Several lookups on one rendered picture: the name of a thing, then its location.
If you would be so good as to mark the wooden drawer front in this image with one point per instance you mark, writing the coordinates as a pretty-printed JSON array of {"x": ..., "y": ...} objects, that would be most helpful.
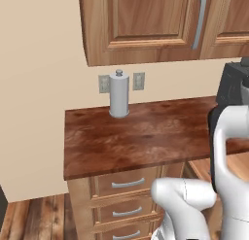
[
  {"x": 124, "y": 233},
  {"x": 125, "y": 184},
  {"x": 124, "y": 212}
]

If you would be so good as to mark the wooden wall cupboard door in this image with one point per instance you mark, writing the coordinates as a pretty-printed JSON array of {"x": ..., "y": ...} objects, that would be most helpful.
[
  {"x": 231, "y": 23},
  {"x": 147, "y": 22}
]

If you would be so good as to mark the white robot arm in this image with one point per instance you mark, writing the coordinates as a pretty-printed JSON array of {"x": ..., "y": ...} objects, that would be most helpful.
[{"x": 230, "y": 172}]

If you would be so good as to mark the open wooden drawer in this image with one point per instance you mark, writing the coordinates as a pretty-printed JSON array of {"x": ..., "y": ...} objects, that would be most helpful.
[{"x": 223, "y": 167}]

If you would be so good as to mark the black coffee machine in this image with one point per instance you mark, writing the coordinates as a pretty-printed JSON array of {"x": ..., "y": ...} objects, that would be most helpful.
[{"x": 231, "y": 85}]

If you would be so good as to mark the grey wall socket plate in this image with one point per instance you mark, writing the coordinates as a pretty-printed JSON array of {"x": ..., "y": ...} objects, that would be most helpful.
[
  {"x": 103, "y": 84},
  {"x": 138, "y": 81}
]

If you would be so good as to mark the grey paper towel holder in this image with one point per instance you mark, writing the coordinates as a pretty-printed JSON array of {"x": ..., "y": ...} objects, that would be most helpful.
[{"x": 119, "y": 95}]

